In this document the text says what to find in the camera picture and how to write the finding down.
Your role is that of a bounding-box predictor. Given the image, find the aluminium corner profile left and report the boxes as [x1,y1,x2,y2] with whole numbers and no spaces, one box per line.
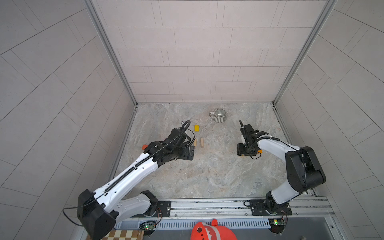
[84,0,138,106]

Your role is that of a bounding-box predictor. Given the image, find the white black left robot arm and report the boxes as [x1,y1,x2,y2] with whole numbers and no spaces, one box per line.
[77,121,195,240]

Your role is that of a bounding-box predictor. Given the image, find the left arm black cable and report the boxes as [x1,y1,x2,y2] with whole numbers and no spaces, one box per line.
[62,191,100,228]

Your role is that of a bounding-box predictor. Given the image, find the aluminium corner profile right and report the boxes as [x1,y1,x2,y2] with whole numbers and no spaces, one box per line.
[273,0,337,106]

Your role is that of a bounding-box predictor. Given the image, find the aluminium mounting rail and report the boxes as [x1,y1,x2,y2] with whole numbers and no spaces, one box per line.
[161,196,336,222]

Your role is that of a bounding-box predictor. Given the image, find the red plush toy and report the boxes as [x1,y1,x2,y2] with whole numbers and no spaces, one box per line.
[190,219,237,240]

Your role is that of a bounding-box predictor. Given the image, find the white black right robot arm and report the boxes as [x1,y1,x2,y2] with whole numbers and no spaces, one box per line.
[237,122,326,216]

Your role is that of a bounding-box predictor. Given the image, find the aluminium corner profile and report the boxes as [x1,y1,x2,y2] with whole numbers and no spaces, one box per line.
[84,0,138,106]
[273,0,337,106]

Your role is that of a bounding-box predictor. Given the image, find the checkered chess board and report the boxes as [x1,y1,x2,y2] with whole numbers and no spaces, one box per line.
[102,230,144,240]

